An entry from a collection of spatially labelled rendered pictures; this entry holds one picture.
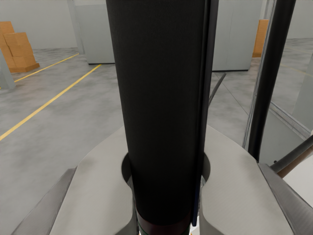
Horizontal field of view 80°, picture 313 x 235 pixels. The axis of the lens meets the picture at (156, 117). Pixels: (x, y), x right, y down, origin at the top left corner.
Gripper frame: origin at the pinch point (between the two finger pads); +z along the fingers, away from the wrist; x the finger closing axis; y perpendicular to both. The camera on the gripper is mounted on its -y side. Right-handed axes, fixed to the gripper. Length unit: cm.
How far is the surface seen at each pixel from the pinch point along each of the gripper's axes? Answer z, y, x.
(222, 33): 537, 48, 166
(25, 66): 650, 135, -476
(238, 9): 536, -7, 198
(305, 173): 20.5, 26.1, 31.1
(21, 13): 1242, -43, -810
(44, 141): 212, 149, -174
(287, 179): 21.6, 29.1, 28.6
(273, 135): 91, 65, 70
